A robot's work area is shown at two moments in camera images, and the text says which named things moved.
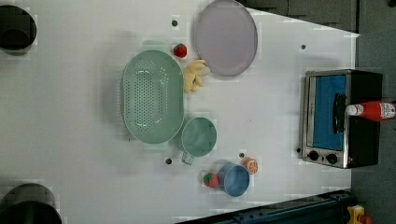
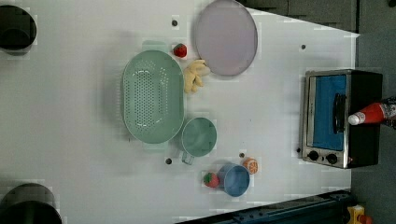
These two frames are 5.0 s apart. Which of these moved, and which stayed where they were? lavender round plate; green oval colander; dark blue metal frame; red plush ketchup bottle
Moved: red plush ketchup bottle
Stayed: lavender round plate; green oval colander; dark blue metal frame
